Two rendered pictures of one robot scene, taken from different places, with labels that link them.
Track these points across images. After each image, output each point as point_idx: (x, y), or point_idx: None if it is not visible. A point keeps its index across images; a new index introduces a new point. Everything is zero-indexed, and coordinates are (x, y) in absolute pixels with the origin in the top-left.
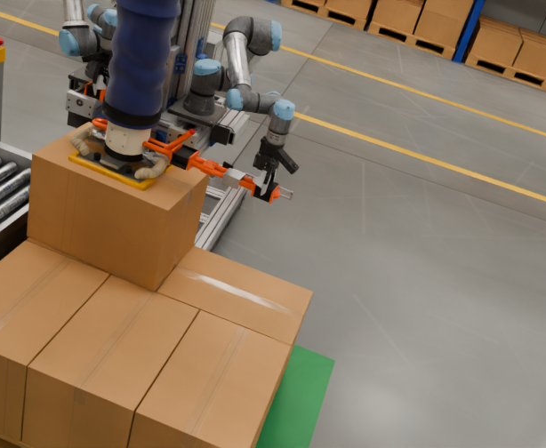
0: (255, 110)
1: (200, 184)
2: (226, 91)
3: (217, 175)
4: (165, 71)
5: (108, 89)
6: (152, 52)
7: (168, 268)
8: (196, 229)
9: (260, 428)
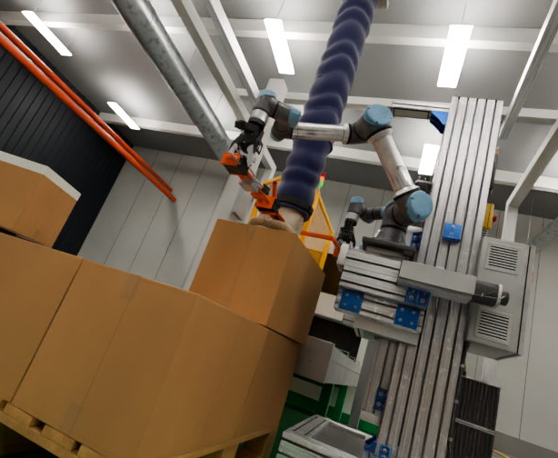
0: (274, 124)
1: (273, 233)
2: (397, 215)
3: None
4: (299, 168)
5: None
6: (290, 154)
7: (212, 300)
8: (271, 302)
9: None
